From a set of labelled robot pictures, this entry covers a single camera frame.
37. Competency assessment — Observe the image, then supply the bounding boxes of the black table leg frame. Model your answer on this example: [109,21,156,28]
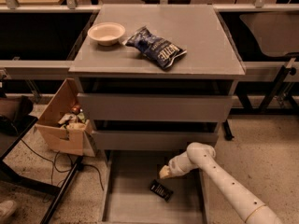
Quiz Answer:
[0,115,83,224]

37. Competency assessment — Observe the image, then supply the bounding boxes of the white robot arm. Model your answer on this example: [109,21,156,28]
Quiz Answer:
[159,142,283,224]

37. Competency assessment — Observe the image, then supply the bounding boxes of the white shoe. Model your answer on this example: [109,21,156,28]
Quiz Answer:
[0,200,17,221]

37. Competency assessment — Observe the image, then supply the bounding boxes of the grey drawer cabinet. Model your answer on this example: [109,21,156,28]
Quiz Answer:
[68,4,247,166]

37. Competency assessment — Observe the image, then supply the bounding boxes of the black rxbar chocolate bar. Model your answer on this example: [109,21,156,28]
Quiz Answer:
[149,180,173,202]

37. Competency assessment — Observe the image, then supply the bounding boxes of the grey top drawer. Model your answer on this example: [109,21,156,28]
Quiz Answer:
[78,93,233,122]

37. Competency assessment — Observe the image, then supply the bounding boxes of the grey chair seat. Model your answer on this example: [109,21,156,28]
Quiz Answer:
[240,11,299,57]

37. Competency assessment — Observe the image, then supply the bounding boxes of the black floor cable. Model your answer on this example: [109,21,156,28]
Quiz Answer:
[20,138,105,203]

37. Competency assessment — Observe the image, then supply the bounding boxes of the blue kettle chips bag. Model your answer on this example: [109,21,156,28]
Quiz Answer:
[123,26,187,70]

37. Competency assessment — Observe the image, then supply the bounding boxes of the dark bag on table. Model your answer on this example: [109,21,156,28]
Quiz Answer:
[0,96,34,135]

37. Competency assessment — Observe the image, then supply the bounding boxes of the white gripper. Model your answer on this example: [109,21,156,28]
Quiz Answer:
[159,152,198,179]

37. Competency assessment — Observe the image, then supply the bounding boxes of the cardboard box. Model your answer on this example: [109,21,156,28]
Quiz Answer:
[36,78,97,157]

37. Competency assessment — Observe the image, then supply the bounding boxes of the grey open bottom drawer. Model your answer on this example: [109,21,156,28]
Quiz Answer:
[100,150,207,224]

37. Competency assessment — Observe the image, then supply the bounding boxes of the trash items in box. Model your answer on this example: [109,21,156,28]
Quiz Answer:
[58,104,86,130]

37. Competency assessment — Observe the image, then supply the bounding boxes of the white paper bowl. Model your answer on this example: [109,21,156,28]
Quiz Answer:
[88,22,125,46]

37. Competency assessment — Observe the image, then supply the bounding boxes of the black chair leg frame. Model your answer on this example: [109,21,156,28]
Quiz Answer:
[222,57,299,142]

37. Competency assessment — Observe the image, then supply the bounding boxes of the grey middle drawer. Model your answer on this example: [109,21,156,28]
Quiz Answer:
[93,131,218,151]

